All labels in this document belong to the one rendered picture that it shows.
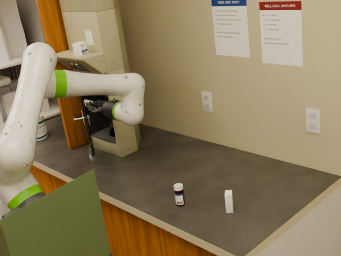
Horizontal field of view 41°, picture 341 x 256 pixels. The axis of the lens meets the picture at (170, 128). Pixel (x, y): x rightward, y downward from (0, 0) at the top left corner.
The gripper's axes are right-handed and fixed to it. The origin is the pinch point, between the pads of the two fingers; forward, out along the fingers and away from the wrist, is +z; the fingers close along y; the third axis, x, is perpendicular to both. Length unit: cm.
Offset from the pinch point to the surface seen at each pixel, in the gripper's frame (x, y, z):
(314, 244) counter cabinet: 55, -28, -108
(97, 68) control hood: -16.6, -6.2, -3.9
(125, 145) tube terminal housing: 27.7, -15.2, -3.9
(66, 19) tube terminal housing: -39.4, -11.5, 24.6
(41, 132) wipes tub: 29, -1, 64
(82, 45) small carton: -27.7, -5.7, 4.5
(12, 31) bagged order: -27, -31, 134
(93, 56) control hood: -22.9, -5.4, -3.6
